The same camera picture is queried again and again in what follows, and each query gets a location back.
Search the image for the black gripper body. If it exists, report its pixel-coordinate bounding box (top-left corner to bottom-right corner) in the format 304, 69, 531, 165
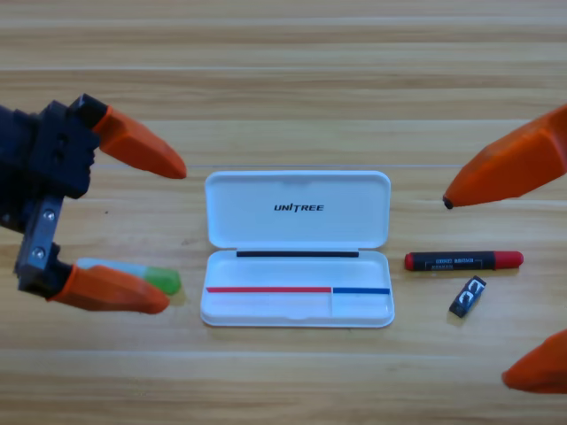
0, 93, 110, 303

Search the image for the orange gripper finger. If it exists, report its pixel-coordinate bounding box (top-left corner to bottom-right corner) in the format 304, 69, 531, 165
501, 329, 567, 395
47, 264, 172, 316
442, 104, 567, 210
91, 107, 188, 181

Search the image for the green glue stick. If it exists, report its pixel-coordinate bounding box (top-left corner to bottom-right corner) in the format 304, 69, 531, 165
75, 258, 183, 296

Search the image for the red and black marker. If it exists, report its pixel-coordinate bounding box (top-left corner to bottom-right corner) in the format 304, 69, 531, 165
403, 250, 525, 273

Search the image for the white Unitree pencil case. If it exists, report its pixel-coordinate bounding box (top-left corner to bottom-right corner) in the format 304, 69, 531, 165
199, 170, 396, 329

